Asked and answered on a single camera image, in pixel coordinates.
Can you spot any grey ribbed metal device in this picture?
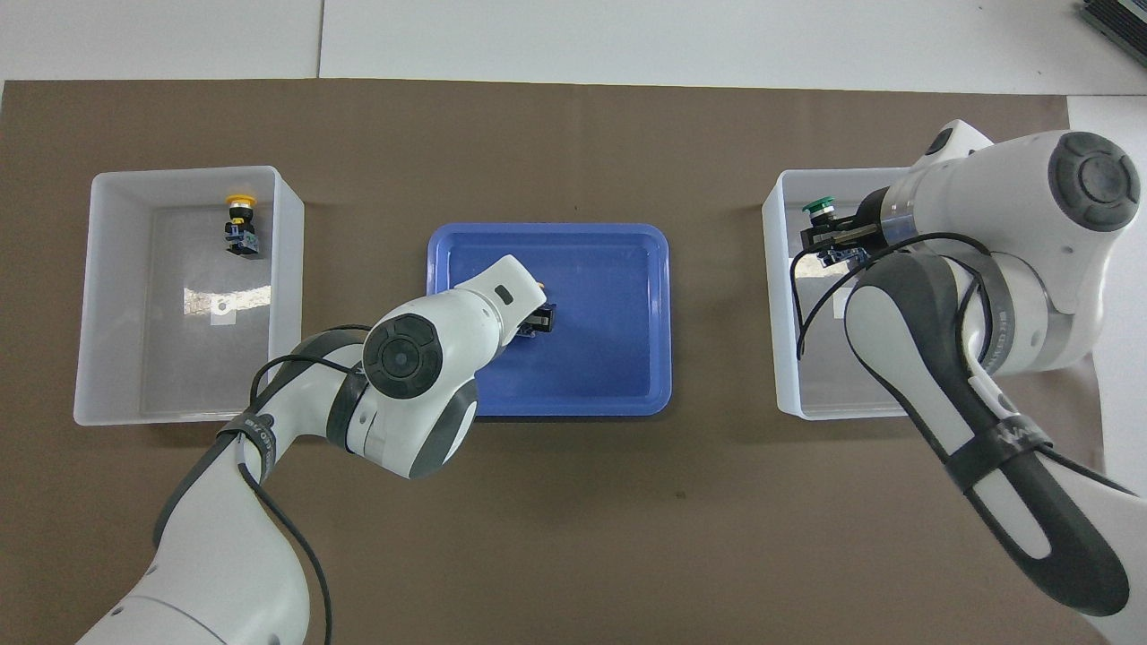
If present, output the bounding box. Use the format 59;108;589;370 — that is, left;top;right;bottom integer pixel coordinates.
1078;0;1147;56

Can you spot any blue plastic tray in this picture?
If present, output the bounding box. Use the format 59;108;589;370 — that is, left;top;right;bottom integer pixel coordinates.
423;222;673;417

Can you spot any brown paper table mat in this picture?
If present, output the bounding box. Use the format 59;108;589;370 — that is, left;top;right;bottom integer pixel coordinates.
0;79;1125;645

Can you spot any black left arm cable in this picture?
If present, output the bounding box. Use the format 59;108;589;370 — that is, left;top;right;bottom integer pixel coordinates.
237;322;373;645

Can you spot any translucent white plastic box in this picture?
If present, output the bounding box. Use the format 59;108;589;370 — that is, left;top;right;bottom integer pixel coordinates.
73;166;306;426
762;166;964;420

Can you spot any green push button switch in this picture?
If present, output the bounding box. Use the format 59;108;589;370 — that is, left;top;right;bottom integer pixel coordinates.
802;196;868;270

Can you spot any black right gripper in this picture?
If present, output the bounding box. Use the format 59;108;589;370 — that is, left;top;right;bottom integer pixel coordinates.
800;186;893;265

